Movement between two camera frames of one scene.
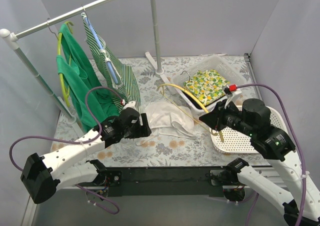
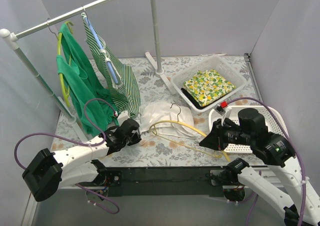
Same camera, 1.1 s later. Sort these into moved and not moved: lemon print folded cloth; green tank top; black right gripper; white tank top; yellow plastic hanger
Moved: yellow plastic hanger; black right gripper
Not moved: white tank top; lemon print folded cloth; green tank top
